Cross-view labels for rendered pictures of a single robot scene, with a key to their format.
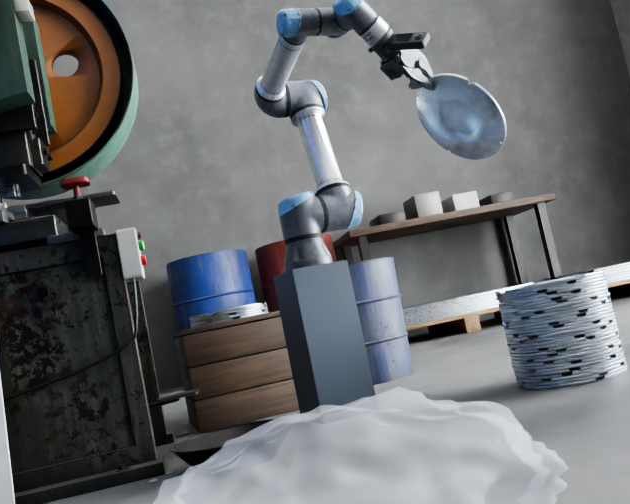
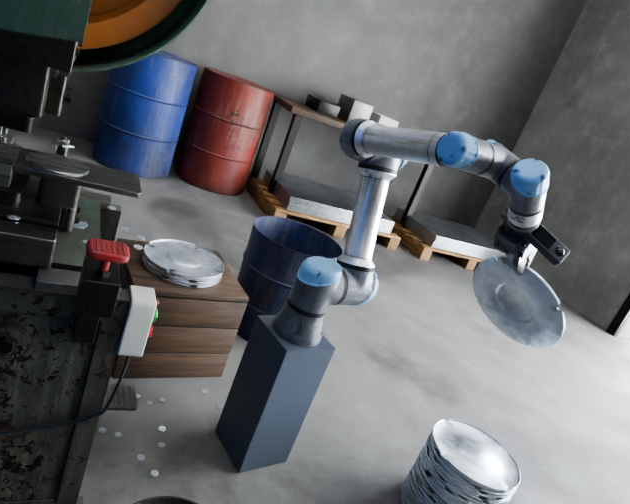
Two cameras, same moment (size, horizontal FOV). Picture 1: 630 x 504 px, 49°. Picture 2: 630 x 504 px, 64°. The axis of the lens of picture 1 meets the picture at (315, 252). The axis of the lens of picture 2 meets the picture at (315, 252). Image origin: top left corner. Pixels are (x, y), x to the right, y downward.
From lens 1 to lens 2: 1.30 m
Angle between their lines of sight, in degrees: 30
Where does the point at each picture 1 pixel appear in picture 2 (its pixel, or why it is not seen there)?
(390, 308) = not seen: hidden behind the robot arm
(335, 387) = (264, 446)
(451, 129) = (497, 296)
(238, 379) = (169, 344)
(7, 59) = not seen: outside the picture
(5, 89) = (47, 22)
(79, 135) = (112, 20)
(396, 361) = not seen: hidden behind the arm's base
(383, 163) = (345, 47)
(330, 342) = (281, 413)
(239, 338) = (188, 311)
